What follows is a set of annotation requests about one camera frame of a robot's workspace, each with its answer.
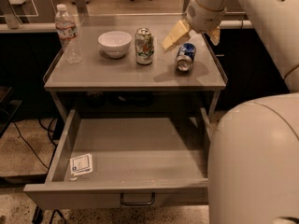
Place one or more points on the grey metal counter cabinet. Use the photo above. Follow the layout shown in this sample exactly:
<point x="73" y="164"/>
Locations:
<point x="97" y="72"/>

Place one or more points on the open grey top drawer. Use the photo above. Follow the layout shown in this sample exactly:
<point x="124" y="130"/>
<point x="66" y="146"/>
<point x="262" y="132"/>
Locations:
<point x="165" y="155"/>

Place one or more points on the white tag sticker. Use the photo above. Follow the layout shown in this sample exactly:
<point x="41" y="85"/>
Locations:
<point x="81" y="165"/>

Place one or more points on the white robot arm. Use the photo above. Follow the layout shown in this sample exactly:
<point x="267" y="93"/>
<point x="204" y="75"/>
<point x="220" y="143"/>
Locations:
<point x="253" y="163"/>

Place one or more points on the blue pepsi can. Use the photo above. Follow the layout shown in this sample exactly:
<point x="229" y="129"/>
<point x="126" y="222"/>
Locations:
<point x="185" y="57"/>

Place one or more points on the clear plastic water bottle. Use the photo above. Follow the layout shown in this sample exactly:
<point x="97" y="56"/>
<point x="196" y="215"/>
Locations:
<point x="67" y="31"/>

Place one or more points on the black drawer handle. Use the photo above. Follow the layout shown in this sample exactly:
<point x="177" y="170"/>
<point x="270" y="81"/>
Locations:
<point x="147" y="199"/>

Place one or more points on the green patterned soda can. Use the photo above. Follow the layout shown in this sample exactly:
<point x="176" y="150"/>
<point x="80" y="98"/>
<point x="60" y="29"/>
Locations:
<point x="144" y="47"/>

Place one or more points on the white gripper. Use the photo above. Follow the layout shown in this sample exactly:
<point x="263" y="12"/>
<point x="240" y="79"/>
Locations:
<point x="202" y="17"/>

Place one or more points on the white ceramic bowl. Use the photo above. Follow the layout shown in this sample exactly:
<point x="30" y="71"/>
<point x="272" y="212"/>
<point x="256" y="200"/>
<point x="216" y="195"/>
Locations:
<point x="114" y="44"/>

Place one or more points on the white horizontal rail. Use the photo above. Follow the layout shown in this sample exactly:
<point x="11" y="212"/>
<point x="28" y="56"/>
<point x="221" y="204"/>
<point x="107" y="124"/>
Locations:
<point x="241" y="24"/>

